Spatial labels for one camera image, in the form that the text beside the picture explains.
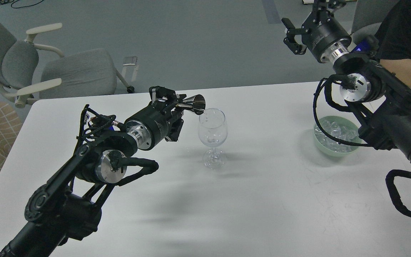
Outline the green bowl of ice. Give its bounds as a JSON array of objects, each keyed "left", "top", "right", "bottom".
[{"left": 313, "top": 116, "right": 362, "bottom": 157}]

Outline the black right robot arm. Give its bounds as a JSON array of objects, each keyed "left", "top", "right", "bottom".
[{"left": 281, "top": 0, "right": 411, "bottom": 217}]

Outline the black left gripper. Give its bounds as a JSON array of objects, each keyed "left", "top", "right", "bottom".
[{"left": 124, "top": 86, "right": 186, "bottom": 150}]

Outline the grey office chair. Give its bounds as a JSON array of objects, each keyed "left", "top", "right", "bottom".
[{"left": 0, "top": 23, "right": 135, "bottom": 109}]

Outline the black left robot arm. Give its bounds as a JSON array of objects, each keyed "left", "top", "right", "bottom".
[{"left": 0, "top": 86, "right": 196, "bottom": 257}]

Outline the person in black shirt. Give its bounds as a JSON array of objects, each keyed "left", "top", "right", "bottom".
[{"left": 375, "top": 0, "right": 411, "bottom": 88}]

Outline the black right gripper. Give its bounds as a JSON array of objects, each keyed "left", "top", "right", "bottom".
[{"left": 281, "top": 0, "right": 352, "bottom": 63}]

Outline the steel cocktail jigger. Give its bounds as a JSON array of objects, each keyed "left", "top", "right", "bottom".
[{"left": 176, "top": 94, "right": 206, "bottom": 115}]

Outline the clear wine glass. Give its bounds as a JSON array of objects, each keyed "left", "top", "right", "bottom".
[{"left": 198, "top": 109, "right": 228, "bottom": 170}]

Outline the metal floor plate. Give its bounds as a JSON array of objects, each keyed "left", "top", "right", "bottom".
[{"left": 122, "top": 56, "right": 138, "bottom": 66}]

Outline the grey chair at right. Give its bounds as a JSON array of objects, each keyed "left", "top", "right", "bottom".
[{"left": 351, "top": 0, "right": 398, "bottom": 45}]

